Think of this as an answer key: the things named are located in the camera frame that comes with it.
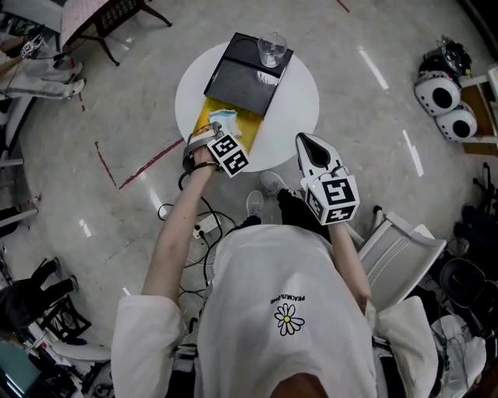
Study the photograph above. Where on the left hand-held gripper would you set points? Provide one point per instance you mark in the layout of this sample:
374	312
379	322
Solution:
229	155

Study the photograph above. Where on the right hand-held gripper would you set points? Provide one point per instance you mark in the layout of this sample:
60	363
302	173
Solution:
332	194

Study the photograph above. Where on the black and yellow tray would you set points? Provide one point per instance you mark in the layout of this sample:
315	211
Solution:
249	77

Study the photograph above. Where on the person's right forearm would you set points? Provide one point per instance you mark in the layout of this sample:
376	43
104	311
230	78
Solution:
350	264

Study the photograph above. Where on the person's left forearm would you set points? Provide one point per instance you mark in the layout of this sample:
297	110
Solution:
171	233

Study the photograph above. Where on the person's left hand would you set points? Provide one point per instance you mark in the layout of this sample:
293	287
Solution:
202	156

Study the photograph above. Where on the dark wrist band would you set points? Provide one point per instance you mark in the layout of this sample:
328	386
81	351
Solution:
206	166

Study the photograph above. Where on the person's grey sneaker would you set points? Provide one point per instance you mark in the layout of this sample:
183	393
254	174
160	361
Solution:
274	182
254	204

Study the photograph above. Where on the round white table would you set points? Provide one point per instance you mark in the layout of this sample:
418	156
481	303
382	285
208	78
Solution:
295	109

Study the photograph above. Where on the person's black trousers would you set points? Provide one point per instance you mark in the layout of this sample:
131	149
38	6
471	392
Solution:
299	211

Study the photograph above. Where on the clear glass jug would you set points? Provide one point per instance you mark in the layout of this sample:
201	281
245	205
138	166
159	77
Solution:
272	48

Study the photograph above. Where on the white power strip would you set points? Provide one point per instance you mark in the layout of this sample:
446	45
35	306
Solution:
206	226

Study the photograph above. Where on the white slatted chair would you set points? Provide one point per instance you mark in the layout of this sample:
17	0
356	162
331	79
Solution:
400	248

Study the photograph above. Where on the person's white flower-print shirt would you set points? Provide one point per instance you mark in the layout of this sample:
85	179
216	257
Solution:
280	280

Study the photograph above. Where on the white pet carrier backpack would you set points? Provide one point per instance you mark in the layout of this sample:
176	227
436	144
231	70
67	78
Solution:
459	124
437	95

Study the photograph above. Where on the dark wicker chair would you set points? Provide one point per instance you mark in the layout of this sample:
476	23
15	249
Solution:
109	19

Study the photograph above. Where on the black headset gear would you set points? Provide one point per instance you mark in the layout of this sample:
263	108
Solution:
449	52

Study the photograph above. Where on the wooden crate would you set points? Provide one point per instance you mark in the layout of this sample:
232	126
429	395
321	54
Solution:
480	112

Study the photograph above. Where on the dark bag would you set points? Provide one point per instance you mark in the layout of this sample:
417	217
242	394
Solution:
480	229

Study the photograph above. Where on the black round stool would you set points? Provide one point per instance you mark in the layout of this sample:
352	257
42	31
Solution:
463	281

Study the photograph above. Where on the white jacket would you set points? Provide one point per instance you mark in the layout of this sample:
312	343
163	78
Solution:
463	350

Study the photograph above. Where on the black metal chair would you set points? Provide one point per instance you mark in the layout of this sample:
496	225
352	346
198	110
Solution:
62	320

